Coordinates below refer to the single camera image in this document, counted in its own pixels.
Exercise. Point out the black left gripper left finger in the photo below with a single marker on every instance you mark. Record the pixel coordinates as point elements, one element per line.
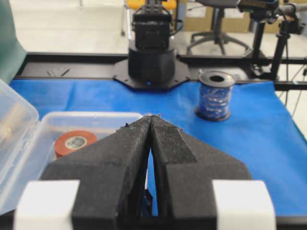
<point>91,188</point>

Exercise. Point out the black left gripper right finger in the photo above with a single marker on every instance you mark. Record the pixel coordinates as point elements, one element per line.
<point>202,188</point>

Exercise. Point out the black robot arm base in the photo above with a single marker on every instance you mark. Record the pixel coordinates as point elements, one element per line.
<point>151,62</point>

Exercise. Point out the clear plastic toolbox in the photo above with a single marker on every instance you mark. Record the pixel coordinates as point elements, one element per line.
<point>26,151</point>

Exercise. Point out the clear plastic toolbox lid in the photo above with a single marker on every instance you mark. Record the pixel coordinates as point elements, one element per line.
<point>17,116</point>

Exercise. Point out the red tape roll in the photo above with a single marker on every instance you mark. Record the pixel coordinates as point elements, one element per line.
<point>73,141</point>

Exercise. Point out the blue table mat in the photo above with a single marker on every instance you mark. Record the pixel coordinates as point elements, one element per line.
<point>260,131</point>

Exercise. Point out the black office chair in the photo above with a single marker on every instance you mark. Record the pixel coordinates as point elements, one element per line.
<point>216,35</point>

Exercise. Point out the green curtain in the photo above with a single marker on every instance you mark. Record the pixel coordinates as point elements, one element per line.
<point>12,54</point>

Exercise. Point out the blue wire spool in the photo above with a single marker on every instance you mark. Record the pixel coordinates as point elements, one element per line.
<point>215,95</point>

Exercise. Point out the black table frame rail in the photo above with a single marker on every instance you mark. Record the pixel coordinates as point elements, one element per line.
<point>101,67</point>

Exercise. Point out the black camera tripod stand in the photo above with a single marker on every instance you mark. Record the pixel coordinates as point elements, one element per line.
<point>267,11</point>

